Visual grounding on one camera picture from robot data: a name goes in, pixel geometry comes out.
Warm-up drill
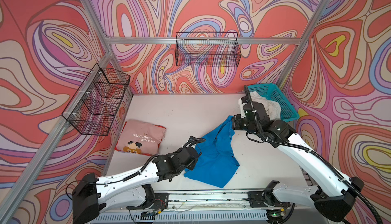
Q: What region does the white crumpled t shirt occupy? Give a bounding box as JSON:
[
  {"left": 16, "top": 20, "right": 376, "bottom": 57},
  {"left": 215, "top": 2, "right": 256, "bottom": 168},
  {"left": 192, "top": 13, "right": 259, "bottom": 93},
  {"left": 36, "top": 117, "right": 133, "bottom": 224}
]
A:
[{"left": 250, "top": 91, "right": 281, "bottom": 121}]

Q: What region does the black wire basket back wall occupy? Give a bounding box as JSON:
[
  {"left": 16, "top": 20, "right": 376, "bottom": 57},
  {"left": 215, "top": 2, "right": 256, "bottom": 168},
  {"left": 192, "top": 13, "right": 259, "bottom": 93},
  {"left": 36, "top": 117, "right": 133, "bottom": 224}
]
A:
[{"left": 175, "top": 31, "right": 242, "bottom": 67}]

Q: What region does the aluminium left diagonal frame bar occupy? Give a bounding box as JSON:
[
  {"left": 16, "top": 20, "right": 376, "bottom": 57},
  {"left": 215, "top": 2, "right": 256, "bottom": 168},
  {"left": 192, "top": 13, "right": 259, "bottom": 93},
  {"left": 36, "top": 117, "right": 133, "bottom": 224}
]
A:
[{"left": 1, "top": 51, "right": 113, "bottom": 224}]

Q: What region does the black wire basket left wall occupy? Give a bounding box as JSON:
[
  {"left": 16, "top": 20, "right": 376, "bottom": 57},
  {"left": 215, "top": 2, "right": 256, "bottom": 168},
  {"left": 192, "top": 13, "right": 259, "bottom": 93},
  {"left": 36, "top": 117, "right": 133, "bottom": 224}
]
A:
[{"left": 61, "top": 64, "right": 130, "bottom": 136}]

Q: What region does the aluminium right frame post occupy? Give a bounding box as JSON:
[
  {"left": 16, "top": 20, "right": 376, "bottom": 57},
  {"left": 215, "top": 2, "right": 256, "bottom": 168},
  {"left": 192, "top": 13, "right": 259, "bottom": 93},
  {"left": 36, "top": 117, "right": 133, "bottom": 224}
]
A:
[{"left": 276, "top": 0, "right": 332, "bottom": 90}]

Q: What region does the blue t shirt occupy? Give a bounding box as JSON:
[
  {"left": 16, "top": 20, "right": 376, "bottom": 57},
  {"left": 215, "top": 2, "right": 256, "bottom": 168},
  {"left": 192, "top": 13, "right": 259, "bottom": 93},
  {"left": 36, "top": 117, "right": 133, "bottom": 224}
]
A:
[{"left": 184, "top": 116, "right": 240, "bottom": 188}]

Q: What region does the aluminium corner frame post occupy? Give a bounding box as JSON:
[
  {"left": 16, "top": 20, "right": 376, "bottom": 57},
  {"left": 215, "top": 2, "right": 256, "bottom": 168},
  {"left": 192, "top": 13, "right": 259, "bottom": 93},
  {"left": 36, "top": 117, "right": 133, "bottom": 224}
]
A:
[{"left": 71, "top": 0, "right": 135, "bottom": 98}]

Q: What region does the black wire basket wall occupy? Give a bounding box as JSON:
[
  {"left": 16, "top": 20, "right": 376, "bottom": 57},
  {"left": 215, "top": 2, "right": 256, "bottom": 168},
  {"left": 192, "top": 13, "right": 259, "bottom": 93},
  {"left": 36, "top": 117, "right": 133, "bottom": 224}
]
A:
[
  {"left": 61, "top": 64, "right": 130, "bottom": 136},
  {"left": 175, "top": 31, "right": 242, "bottom": 67}
]

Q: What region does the teal plastic basket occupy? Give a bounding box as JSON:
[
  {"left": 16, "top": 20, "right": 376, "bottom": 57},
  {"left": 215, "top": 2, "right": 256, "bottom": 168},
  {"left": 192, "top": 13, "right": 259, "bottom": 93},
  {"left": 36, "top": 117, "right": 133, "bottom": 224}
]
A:
[{"left": 248, "top": 83, "right": 299, "bottom": 122}]

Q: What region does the aluminium horizontal frame bar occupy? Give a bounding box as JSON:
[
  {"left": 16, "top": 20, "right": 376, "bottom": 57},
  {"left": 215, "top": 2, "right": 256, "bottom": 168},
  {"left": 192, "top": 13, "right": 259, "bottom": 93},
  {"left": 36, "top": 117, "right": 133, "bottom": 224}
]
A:
[{"left": 106, "top": 37, "right": 303, "bottom": 45}]

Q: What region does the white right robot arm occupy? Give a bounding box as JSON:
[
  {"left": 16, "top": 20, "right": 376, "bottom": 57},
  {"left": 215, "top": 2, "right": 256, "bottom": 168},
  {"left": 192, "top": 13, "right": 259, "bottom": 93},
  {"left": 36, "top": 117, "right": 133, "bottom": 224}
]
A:
[{"left": 233, "top": 86, "right": 383, "bottom": 224}]

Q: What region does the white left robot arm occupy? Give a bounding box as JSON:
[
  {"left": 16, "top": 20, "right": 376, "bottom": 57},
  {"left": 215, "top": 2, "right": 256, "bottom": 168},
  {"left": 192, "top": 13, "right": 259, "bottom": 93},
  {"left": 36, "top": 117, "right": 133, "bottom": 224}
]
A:
[{"left": 71, "top": 137, "right": 205, "bottom": 224}]

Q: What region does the pink folded t shirt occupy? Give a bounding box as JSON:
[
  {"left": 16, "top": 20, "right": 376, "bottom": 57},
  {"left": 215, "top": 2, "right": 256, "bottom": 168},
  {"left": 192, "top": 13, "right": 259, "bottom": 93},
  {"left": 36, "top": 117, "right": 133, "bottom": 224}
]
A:
[{"left": 115, "top": 119, "right": 167, "bottom": 156}]

